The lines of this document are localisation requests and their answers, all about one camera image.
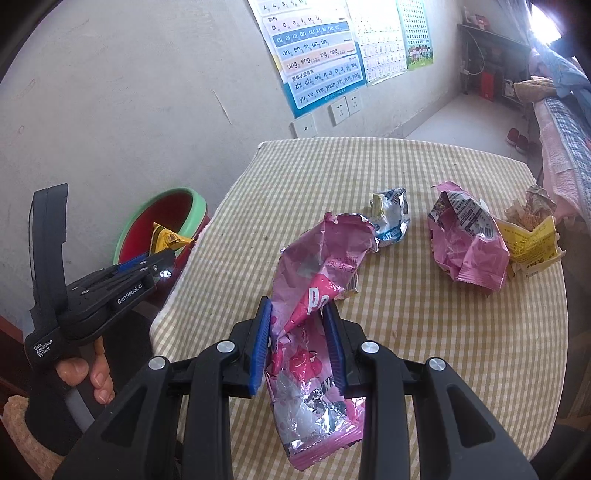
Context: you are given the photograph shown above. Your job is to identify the small yellow snack wrapper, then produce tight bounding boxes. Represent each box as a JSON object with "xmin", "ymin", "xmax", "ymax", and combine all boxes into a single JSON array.
[{"xmin": 148, "ymin": 222, "xmax": 193, "ymax": 255}]

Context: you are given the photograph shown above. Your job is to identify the long pink foil snack wrapper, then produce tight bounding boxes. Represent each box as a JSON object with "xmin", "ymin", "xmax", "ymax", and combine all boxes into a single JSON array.
[{"xmin": 266, "ymin": 212, "xmax": 378, "ymax": 471}]

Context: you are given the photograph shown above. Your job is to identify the large pink snack bag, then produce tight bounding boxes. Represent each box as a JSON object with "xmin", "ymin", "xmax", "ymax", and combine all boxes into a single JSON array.
[{"xmin": 428, "ymin": 181, "xmax": 510, "ymax": 292}]

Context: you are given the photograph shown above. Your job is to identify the yellow cardboard box torn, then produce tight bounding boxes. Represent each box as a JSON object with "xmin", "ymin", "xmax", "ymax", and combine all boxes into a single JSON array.
[{"xmin": 496, "ymin": 216, "xmax": 566, "ymax": 278}]

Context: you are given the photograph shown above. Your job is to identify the newspaper ball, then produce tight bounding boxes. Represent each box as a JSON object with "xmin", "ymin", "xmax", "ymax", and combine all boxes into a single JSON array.
[{"xmin": 505, "ymin": 185, "xmax": 557, "ymax": 231}]

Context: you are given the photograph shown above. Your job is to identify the person's left hand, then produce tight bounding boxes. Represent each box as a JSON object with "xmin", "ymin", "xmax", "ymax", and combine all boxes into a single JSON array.
[{"xmin": 55, "ymin": 337, "xmax": 115, "ymax": 405}]

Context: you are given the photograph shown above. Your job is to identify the green and red plastic basin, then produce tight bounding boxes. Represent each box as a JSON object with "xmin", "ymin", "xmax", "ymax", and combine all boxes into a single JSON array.
[{"xmin": 113, "ymin": 187, "xmax": 209, "ymax": 301}]

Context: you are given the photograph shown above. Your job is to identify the blue silver foil wrapper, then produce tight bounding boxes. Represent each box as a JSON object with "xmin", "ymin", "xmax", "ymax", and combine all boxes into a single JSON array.
[{"xmin": 370, "ymin": 187, "xmax": 411, "ymax": 248}]

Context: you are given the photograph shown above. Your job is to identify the beige checkered tablecloth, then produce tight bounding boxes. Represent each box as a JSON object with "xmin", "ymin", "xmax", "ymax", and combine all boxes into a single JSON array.
[{"xmin": 150, "ymin": 138, "xmax": 568, "ymax": 457}]

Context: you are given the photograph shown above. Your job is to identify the red shoes on floor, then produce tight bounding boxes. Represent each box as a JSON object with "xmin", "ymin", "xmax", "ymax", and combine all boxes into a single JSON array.
[{"xmin": 506, "ymin": 128, "xmax": 538, "ymax": 155}]

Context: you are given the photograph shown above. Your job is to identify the bed with plaid quilt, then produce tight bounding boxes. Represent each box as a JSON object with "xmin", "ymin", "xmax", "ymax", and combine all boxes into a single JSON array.
[{"xmin": 515, "ymin": 41, "xmax": 590, "ymax": 229}]

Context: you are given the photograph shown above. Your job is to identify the dark shelf unit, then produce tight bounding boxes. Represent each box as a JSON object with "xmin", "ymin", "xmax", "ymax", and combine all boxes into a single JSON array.
[{"xmin": 457, "ymin": 4, "xmax": 530, "ymax": 109}]

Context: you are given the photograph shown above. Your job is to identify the white blank wall plate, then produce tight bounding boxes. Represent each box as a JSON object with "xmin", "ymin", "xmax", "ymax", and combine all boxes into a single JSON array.
[{"xmin": 290, "ymin": 113, "xmax": 318, "ymax": 138}]

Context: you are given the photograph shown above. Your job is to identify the white wall socket left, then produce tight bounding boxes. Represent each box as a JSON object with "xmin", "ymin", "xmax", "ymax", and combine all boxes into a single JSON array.
[{"xmin": 329, "ymin": 96, "xmax": 349, "ymax": 126}]

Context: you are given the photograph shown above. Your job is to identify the white wall socket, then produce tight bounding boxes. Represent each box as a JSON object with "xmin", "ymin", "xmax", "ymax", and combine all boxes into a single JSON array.
[
  {"xmin": 346, "ymin": 92, "xmax": 363, "ymax": 115},
  {"xmin": 329, "ymin": 96, "xmax": 349, "ymax": 126}
]

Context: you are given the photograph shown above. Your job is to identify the white wall socket right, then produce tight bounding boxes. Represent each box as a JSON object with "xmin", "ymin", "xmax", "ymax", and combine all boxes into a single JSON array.
[{"xmin": 346, "ymin": 92, "xmax": 363, "ymax": 115}]

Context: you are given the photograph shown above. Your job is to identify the blue pinyin wall poster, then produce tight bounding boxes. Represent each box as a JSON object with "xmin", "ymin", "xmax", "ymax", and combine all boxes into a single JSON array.
[{"xmin": 249, "ymin": 0, "xmax": 367, "ymax": 118}]

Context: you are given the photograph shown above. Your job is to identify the green-edged wall poster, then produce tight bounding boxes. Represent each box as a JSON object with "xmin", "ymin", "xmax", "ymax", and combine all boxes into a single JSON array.
[{"xmin": 398, "ymin": 0, "xmax": 433, "ymax": 70}]

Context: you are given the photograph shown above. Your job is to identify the white character wall chart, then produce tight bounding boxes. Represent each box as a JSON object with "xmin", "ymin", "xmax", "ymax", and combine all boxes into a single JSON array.
[{"xmin": 346, "ymin": 0, "xmax": 407, "ymax": 85}]

